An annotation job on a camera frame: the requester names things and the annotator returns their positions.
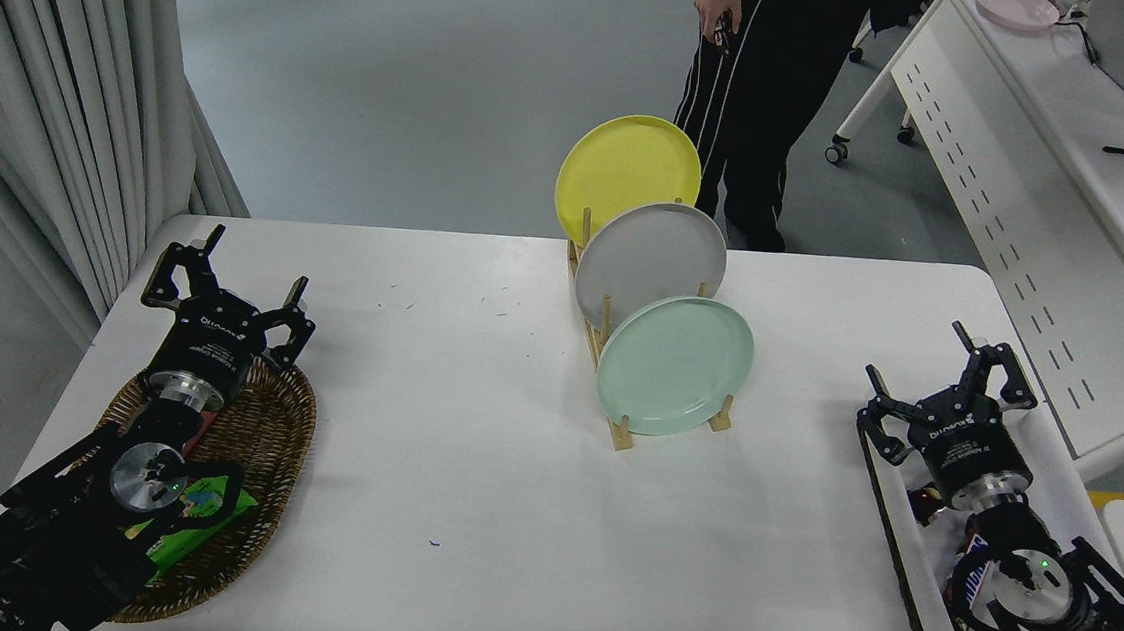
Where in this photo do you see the yellow plate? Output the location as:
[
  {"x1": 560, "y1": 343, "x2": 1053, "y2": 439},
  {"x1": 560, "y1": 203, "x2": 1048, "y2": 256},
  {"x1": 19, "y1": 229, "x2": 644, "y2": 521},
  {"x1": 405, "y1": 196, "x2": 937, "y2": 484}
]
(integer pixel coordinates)
[{"x1": 550, "y1": 108, "x2": 707, "y2": 258}]

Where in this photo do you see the person's right hand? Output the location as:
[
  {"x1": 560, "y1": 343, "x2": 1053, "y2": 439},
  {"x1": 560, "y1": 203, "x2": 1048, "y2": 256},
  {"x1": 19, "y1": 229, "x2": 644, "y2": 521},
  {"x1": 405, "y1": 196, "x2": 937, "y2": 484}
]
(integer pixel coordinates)
[{"x1": 690, "y1": 0, "x2": 745, "y2": 48}]

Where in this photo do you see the wooden plate rack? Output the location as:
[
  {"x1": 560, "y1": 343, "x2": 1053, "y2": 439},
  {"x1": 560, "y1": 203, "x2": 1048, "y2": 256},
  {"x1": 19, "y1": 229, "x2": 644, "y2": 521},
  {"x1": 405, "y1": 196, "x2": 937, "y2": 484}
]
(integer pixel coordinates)
[{"x1": 552, "y1": 206, "x2": 749, "y2": 461}]

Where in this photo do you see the white perforated desk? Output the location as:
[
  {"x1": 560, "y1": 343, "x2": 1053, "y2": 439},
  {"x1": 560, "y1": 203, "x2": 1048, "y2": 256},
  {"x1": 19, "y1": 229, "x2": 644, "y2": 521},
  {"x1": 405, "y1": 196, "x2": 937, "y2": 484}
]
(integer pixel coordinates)
[{"x1": 801, "y1": 0, "x2": 1124, "y2": 487}]

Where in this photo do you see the white tray with brown rim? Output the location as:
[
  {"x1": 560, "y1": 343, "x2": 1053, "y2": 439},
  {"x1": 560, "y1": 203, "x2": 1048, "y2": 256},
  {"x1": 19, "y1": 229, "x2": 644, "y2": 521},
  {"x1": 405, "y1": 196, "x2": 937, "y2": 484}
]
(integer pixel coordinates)
[{"x1": 840, "y1": 387, "x2": 1124, "y2": 631}]

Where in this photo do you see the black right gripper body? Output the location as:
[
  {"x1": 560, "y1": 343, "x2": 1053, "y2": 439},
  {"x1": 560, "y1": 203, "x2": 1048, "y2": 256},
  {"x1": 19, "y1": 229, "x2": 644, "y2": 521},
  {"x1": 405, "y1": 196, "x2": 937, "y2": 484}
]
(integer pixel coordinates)
[{"x1": 903, "y1": 382, "x2": 1041, "y2": 507}]

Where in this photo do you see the person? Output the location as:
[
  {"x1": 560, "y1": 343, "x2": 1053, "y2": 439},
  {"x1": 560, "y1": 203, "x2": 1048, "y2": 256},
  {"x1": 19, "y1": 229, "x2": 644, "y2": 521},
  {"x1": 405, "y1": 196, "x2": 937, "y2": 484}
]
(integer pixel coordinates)
[{"x1": 665, "y1": 0, "x2": 939, "y2": 264}]

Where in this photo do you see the red snack packet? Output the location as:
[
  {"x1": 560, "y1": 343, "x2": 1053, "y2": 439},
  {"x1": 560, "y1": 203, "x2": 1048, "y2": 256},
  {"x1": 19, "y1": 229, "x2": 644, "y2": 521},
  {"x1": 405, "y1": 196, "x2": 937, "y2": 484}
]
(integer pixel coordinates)
[{"x1": 182, "y1": 408, "x2": 220, "y2": 460}]

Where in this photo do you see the grey plate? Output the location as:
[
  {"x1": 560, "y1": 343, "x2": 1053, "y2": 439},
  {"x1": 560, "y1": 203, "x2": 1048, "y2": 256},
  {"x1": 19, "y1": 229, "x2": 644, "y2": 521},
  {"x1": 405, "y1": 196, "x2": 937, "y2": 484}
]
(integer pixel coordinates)
[{"x1": 571, "y1": 196, "x2": 732, "y2": 344}]

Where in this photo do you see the green snack packet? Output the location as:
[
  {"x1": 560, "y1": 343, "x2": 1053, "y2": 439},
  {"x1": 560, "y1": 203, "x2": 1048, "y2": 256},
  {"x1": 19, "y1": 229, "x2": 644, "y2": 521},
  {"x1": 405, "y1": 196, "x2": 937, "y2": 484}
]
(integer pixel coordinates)
[{"x1": 121, "y1": 467, "x2": 262, "y2": 575}]

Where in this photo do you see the brown bar with white label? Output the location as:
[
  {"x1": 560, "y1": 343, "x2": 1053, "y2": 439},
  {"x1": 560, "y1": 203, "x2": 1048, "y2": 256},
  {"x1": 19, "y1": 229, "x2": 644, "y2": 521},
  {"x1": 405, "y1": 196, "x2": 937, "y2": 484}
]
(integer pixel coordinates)
[{"x1": 907, "y1": 483, "x2": 951, "y2": 528}]

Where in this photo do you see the pink plate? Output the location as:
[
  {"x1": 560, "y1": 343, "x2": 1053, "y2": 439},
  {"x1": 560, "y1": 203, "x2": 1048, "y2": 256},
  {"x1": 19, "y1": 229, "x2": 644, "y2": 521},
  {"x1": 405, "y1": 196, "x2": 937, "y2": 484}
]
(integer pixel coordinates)
[{"x1": 973, "y1": 0, "x2": 1062, "y2": 35}]

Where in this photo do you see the mint green plate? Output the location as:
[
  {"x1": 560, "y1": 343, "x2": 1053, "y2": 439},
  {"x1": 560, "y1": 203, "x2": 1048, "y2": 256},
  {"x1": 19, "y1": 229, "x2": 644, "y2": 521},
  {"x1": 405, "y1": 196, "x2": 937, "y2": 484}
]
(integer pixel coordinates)
[{"x1": 592, "y1": 290, "x2": 760, "y2": 443}]

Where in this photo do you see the grey curtain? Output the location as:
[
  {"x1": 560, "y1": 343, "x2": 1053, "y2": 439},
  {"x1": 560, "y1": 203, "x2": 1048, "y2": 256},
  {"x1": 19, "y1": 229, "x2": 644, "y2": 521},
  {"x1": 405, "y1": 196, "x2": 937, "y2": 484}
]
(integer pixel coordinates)
[{"x1": 0, "y1": 0, "x2": 267, "y2": 361}]

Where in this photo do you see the brown wicker basket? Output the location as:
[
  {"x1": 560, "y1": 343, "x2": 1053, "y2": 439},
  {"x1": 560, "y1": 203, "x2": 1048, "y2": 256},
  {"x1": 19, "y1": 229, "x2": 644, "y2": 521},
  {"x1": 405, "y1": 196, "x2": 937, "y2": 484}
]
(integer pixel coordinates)
[{"x1": 82, "y1": 345, "x2": 323, "y2": 631}]

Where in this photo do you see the brown Snickers bar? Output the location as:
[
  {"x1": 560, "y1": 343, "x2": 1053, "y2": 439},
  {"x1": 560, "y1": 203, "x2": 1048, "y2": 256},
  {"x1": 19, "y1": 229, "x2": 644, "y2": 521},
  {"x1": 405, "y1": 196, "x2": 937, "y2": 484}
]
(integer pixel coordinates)
[{"x1": 941, "y1": 532, "x2": 997, "y2": 631}]

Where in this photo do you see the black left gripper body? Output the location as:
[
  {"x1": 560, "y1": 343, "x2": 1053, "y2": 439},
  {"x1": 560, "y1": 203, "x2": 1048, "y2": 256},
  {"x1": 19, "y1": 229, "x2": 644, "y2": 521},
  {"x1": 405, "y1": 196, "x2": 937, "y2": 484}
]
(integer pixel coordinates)
[{"x1": 148, "y1": 292, "x2": 270, "y2": 405}]

